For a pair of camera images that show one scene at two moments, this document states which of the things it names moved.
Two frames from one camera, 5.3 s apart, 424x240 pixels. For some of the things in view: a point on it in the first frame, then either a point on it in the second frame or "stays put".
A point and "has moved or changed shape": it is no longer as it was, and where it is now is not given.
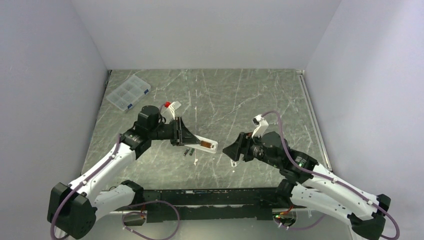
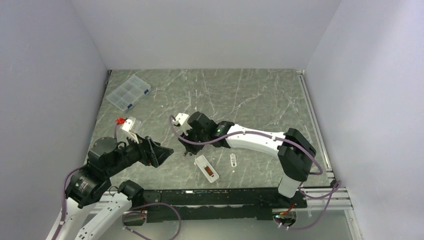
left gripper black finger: [188, 137] → [158, 152]
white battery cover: [233, 162] stays put
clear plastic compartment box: [129, 93] stays put
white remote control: [205, 144] has moved or changed shape
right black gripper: [233, 150] → [193, 148]
